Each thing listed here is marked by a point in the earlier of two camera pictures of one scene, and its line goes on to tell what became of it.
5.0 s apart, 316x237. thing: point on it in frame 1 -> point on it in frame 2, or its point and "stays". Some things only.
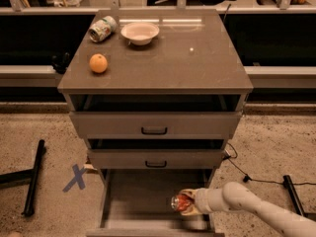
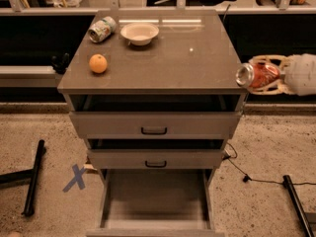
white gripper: [203, 200] -> [302, 74]
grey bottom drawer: [137, 202] stays
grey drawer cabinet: [156, 94] stays
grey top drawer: [157, 116] stays
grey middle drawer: [155, 153] stays
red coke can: [181, 202] -> [257, 74]
